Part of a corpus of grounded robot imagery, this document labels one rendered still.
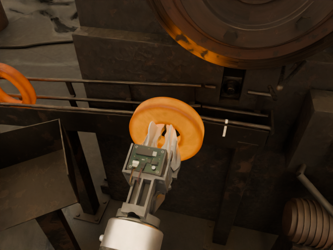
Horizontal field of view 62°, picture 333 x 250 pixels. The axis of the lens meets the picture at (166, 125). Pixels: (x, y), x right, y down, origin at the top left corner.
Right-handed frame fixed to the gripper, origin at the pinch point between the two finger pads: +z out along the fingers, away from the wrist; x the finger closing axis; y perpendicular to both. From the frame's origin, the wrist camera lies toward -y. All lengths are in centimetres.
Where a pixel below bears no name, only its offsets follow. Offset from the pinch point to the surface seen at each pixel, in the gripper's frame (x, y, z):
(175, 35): 2.5, 4.5, 20.9
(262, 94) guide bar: -21.0, -15.6, 23.7
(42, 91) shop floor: 120, -111, 74
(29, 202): 33.2, -20.6, -17.4
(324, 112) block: -34.6, -9.7, 16.3
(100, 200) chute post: 40, -88, 1
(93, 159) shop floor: 55, -96, 24
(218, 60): -7.8, -0.3, 19.5
